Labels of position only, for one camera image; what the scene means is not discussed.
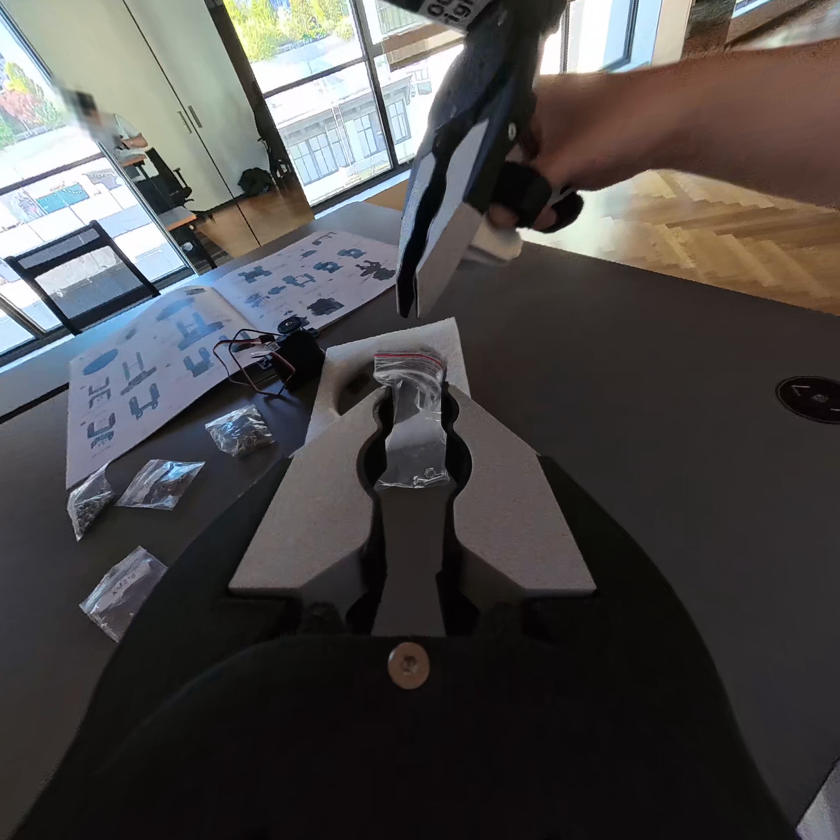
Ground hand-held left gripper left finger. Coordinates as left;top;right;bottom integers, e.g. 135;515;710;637
228;386;395;635

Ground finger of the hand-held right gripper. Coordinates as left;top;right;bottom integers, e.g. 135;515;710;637
417;123;491;320
395;126;455;318

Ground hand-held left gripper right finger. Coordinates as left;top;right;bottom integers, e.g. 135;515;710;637
436;385;598;635

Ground white foam block round hole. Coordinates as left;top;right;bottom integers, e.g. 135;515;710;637
289;317;468;460

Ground clear zip bag red strip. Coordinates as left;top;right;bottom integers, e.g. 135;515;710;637
373;350;455;491

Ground person's right forearm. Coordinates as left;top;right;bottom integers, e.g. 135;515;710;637
626;36;840;198

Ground dark grey desk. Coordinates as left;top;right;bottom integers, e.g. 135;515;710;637
0;200;840;840

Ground black round desk socket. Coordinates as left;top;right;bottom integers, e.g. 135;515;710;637
774;375;840;425

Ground person's right hand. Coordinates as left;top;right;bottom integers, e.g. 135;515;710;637
489;64;634;231

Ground large glass window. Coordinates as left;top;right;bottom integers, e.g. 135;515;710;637
0;20;198;358
223;0;644;206

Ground scattered small clear parts bags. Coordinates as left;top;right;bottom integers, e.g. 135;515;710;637
67;406;275;643

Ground white blue instruction booklet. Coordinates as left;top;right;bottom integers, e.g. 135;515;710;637
66;230;403;490

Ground small wooden table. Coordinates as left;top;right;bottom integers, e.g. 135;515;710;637
118;154;219;271

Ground black swivel chair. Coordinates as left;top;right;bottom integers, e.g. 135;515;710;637
141;147;196;215

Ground white double-door cabinet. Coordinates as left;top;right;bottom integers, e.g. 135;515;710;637
79;0;317;261

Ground black mesh office chair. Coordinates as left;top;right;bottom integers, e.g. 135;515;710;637
3;220;161;337

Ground black servo motor with wires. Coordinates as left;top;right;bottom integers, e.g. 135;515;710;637
213;314;327;398

